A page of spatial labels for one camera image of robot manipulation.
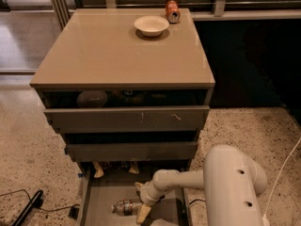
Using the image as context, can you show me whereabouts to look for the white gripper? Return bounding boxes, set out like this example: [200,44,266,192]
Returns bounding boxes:
[135,181,165,224]

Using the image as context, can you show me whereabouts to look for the clear plastic water bottle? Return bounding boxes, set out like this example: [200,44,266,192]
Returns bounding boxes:
[112,199,142,217]

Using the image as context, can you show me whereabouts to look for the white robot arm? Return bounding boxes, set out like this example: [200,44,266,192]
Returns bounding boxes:
[136,145,270,226]

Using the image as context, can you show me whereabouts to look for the grey bottom drawer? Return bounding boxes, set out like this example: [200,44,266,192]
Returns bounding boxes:
[76,166,191,226]

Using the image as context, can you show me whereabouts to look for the grey drawer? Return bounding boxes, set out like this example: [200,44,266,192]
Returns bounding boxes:
[76,166,191,226]
[44,105,210,134]
[66,141,198,162]

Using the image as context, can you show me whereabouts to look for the snack bags in drawer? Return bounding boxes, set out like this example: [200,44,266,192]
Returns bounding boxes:
[92,161,139,178]

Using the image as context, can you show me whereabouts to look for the grey top drawer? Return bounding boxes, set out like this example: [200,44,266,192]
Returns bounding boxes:
[44,105,210,134]

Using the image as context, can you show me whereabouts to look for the grey middle drawer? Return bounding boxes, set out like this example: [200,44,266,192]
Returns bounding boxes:
[66,141,198,162]

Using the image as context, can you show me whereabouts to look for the grey drawer cabinet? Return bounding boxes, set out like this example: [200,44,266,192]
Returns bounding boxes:
[29,8,216,226]

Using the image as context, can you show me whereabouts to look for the dark round object in drawer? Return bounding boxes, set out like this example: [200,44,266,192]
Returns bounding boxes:
[76,90,107,107]

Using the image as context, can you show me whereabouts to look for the black adapter on floor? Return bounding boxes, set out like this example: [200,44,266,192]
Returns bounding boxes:
[68,204,80,219]

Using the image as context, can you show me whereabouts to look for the black bar on floor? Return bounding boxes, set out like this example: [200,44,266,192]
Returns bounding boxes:
[12,190,43,226]

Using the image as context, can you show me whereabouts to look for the white plug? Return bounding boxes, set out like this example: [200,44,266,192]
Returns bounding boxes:
[262,215,270,226]

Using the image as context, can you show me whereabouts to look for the white paper bowl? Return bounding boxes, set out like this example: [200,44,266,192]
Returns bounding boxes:
[134,16,169,37]

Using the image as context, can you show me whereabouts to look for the orange soda can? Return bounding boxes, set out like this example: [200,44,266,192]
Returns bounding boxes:
[166,0,181,24]

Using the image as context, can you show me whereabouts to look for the black thin cable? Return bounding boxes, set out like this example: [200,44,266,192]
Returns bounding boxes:
[0,188,79,213]

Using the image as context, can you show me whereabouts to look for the white power cable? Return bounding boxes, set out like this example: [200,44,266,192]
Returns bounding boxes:
[263,137,301,218]

